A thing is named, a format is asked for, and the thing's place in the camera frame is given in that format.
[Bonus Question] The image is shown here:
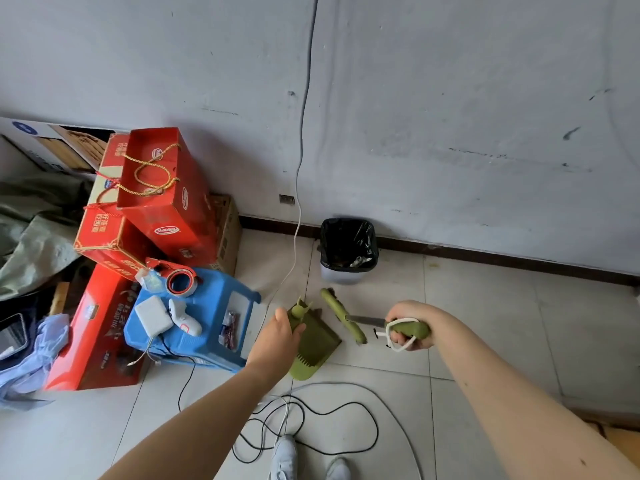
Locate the brown cardboard box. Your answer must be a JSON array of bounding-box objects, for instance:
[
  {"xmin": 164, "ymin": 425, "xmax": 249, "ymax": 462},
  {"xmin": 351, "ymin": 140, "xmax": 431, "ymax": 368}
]
[{"xmin": 206, "ymin": 194, "xmax": 244, "ymax": 277}]

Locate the red gift box gold trim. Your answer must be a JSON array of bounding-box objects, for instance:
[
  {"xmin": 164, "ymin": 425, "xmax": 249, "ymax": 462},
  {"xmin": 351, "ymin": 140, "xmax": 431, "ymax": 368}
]
[{"xmin": 74, "ymin": 133, "xmax": 168, "ymax": 281}]

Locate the light blue cloth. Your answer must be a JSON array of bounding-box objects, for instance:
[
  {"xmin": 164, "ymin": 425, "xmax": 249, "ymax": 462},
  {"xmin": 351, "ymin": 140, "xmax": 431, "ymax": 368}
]
[{"xmin": 0, "ymin": 314, "xmax": 71, "ymax": 411}]

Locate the red tape dispenser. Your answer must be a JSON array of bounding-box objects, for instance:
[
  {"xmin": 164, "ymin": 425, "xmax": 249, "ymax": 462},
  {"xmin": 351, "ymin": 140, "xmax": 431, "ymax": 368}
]
[{"xmin": 136, "ymin": 257, "xmax": 202, "ymax": 299}]

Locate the flat red carton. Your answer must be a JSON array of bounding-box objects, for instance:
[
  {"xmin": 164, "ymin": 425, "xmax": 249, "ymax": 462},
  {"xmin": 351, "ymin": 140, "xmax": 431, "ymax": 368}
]
[{"xmin": 44, "ymin": 265, "xmax": 151, "ymax": 392}]

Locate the wooden block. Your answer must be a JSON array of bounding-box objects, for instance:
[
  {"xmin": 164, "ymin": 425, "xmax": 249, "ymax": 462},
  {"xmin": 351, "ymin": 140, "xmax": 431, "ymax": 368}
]
[{"xmin": 48, "ymin": 282, "xmax": 71, "ymax": 316}]

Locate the person's right hand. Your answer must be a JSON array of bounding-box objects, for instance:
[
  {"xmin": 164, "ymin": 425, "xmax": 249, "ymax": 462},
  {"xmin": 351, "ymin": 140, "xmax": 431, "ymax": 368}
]
[{"xmin": 385, "ymin": 300, "xmax": 444, "ymax": 352}]

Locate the white printed carton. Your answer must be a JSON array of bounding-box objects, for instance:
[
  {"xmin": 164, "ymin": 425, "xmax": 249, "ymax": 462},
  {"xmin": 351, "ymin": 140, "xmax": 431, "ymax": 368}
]
[{"xmin": 0, "ymin": 117, "xmax": 131, "ymax": 181}]

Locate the green hand broom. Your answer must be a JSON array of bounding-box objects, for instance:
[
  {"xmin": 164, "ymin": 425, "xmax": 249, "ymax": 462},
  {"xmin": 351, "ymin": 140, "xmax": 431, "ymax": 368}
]
[{"xmin": 320, "ymin": 288, "xmax": 432, "ymax": 353}]

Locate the red gift box rope handle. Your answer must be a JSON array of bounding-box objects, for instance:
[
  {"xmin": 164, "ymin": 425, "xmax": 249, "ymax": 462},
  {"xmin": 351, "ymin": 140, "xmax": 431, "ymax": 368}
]
[{"xmin": 115, "ymin": 127, "xmax": 219, "ymax": 266}]

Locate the person's left forearm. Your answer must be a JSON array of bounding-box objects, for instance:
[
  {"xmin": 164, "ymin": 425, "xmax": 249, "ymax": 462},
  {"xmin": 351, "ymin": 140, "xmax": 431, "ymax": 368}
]
[{"xmin": 100, "ymin": 362, "xmax": 292, "ymax": 480}]

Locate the grey trash bin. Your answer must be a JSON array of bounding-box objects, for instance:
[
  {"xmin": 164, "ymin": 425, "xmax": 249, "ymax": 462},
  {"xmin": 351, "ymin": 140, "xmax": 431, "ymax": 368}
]
[{"xmin": 320, "ymin": 218, "xmax": 379, "ymax": 286}]

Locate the white handheld controller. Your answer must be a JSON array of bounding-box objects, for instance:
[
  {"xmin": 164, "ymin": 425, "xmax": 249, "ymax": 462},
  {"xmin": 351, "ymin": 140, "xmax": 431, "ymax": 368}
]
[{"xmin": 168, "ymin": 298, "xmax": 203, "ymax": 338}]

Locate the green plastic dustpan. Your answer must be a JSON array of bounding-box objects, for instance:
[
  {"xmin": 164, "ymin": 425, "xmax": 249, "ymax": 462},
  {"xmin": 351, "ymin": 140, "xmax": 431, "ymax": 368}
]
[{"xmin": 286, "ymin": 296, "xmax": 343, "ymax": 381}]

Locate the black bin liner bag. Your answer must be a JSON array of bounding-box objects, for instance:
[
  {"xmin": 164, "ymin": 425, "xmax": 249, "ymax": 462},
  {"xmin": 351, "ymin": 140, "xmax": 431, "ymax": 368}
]
[{"xmin": 320, "ymin": 218, "xmax": 379, "ymax": 273}]

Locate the person's right forearm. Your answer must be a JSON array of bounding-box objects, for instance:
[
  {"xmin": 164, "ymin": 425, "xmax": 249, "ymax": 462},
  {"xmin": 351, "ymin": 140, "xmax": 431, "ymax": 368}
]
[{"xmin": 431, "ymin": 311, "xmax": 640, "ymax": 480}]

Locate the white power adapter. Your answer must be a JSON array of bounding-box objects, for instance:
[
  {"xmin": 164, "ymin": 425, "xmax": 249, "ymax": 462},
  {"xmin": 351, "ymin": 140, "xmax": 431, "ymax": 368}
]
[{"xmin": 134, "ymin": 295, "xmax": 175, "ymax": 338}]

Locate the person's left hand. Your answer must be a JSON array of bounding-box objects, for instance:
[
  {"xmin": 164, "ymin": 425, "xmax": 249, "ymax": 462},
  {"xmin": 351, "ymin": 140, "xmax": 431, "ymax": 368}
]
[{"xmin": 245, "ymin": 309, "xmax": 307, "ymax": 378}]

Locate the small snack packet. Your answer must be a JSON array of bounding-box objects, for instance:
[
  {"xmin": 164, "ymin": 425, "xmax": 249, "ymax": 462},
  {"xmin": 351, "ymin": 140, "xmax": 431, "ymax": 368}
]
[{"xmin": 218, "ymin": 310, "xmax": 241, "ymax": 351}]

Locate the person's right white shoe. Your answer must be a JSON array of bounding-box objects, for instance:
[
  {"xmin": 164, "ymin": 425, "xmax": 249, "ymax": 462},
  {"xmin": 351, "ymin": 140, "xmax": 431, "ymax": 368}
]
[{"xmin": 325, "ymin": 457, "xmax": 353, "ymax": 480}]

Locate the person's left white shoe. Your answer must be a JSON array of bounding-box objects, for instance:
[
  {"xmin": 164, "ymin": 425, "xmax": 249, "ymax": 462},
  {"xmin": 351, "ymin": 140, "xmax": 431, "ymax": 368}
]
[{"xmin": 269, "ymin": 435, "xmax": 299, "ymax": 480}]

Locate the grey floor cable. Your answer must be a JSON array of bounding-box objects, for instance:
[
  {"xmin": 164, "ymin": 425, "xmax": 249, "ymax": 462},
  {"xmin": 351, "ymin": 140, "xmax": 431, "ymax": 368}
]
[{"xmin": 272, "ymin": 382, "xmax": 424, "ymax": 480}]

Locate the green tarp cloth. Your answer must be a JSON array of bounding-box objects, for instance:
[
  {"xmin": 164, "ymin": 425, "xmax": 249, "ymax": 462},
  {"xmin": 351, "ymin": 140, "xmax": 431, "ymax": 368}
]
[{"xmin": 0, "ymin": 174, "xmax": 97, "ymax": 301}]

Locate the black floor cable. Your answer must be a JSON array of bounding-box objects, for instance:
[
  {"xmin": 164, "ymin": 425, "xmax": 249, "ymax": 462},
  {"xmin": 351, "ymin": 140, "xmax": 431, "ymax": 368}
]
[{"xmin": 177, "ymin": 345, "xmax": 380, "ymax": 465}]

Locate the blue plastic stool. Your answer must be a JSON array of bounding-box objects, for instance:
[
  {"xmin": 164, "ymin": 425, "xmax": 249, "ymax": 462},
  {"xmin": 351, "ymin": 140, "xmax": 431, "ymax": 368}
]
[{"xmin": 123, "ymin": 268, "xmax": 262, "ymax": 373}]

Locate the person's white shoe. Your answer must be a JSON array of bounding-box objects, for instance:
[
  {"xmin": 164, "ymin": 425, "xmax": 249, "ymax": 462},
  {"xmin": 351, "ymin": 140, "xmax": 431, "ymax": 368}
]
[
  {"xmin": 325, "ymin": 457, "xmax": 353, "ymax": 480},
  {"xmin": 269, "ymin": 435, "xmax": 299, "ymax": 480}
]

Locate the white wall cable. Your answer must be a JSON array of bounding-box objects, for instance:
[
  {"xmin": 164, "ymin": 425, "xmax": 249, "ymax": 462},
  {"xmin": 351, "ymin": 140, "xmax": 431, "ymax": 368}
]
[{"xmin": 239, "ymin": 0, "xmax": 320, "ymax": 360}]

